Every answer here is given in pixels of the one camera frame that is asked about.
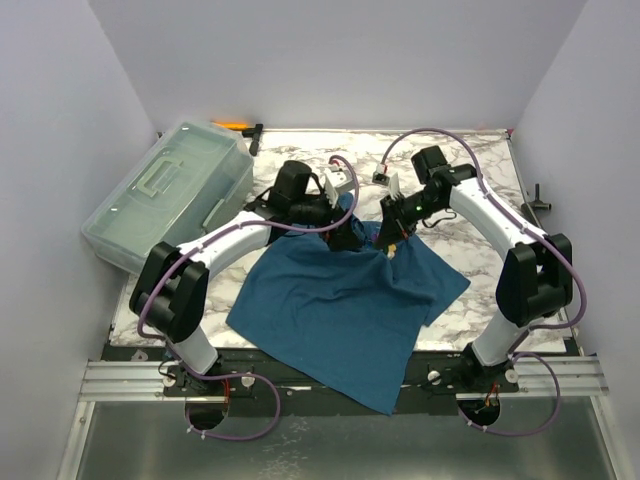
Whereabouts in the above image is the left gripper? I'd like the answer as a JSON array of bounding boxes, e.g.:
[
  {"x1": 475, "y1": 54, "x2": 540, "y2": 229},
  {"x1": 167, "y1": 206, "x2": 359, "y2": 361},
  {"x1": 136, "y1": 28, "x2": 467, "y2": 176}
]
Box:
[{"x1": 290, "y1": 187, "x2": 363, "y2": 251}]

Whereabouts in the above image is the colourful plush flower brooch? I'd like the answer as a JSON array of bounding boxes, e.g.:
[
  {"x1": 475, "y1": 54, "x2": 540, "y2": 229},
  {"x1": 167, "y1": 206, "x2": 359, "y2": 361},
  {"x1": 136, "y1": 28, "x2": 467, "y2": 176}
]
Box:
[{"x1": 373, "y1": 236, "x2": 397, "y2": 260}]

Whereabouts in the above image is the blue t-shirt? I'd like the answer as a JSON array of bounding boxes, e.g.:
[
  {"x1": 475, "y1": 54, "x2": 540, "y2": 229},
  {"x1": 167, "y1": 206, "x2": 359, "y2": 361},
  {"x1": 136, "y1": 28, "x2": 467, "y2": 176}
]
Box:
[{"x1": 225, "y1": 192, "x2": 472, "y2": 417}]

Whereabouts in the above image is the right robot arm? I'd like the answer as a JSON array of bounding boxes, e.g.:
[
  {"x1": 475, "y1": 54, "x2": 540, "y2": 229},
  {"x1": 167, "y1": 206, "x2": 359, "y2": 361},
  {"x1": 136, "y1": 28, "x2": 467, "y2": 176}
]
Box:
[{"x1": 374, "y1": 146, "x2": 573, "y2": 392}]

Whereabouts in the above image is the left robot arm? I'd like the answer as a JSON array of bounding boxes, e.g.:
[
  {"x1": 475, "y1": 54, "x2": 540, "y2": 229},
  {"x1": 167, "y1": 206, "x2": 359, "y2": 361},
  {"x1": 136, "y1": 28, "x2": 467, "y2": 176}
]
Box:
[{"x1": 129, "y1": 155, "x2": 359, "y2": 395}]

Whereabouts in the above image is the black clamp bar right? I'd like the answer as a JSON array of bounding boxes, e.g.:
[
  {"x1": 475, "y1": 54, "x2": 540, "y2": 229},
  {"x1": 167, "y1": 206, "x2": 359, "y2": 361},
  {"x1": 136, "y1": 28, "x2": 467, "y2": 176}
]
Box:
[{"x1": 520, "y1": 183, "x2": 552, "y2": 224}]

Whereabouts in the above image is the clear plastic storage box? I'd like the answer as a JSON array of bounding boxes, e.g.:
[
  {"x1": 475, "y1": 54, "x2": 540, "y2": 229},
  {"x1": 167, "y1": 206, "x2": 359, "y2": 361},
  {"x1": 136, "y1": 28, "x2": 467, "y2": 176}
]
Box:
[{"x1": 81, "y1": 121, "x2": 254, "y2": 275}]

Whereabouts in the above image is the orange tool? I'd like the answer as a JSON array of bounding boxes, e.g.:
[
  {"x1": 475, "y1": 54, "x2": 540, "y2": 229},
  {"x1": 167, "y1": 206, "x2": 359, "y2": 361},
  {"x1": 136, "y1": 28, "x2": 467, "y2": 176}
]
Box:
[{"x1": 211, "y1": 120, "x2": 250, "y2": 130}]

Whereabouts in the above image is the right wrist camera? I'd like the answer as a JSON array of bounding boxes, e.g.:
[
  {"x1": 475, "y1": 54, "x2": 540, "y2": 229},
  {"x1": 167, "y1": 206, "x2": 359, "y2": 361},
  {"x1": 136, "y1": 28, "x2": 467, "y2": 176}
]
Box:
[{"x1": 372, "y1": 172, "x2": 402, "y2": 200}]

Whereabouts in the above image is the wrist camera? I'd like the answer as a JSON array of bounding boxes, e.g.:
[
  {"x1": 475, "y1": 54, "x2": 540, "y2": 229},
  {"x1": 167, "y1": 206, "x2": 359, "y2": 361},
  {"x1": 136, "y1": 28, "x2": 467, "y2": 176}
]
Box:
[
  {"x1": 372, "y1": 172, "x2": 402, "y2": 200},
  {"x1": 323, "y1": 165, "x2": 353, "y2": 208}
]

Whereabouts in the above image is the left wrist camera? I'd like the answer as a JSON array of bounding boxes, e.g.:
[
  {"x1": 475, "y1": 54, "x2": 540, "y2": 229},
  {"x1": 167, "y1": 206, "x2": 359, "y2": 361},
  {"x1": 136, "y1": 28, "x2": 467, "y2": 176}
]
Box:
[{"x1": 323, "y1": 165, "x2": 353, "y2": 208}]

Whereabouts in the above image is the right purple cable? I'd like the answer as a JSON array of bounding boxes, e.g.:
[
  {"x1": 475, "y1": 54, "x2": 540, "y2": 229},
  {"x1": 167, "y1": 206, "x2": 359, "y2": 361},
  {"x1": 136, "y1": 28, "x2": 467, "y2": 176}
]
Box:
[{"x1": 380, "y1": 128, "x2": 588, "y2": 437}]

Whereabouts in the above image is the purple cable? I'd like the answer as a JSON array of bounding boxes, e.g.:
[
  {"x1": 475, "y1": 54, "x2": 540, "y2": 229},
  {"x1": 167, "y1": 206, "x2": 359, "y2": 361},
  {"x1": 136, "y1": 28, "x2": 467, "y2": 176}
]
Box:
[
  {"x1": 380, "y1": 128, "x2": 588, "y2": 437},
  {"x1": 135, "y1": 154, "x2": 358, "y2": 442}
]

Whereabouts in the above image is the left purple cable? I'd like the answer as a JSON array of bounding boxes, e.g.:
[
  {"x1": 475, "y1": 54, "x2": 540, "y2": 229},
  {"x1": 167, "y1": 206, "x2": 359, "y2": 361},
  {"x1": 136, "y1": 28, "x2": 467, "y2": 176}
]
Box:
[{"x1": 135, "y1": 154, "x2": 358, "y2": 442}]

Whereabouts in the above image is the aluminium rail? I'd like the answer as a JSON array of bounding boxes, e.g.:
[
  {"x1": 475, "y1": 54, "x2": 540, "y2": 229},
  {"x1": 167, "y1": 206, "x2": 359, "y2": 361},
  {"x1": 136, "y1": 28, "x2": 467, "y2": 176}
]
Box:
[{"x1": 78, "y1": 359, "x2": 610, "y2": 403}]

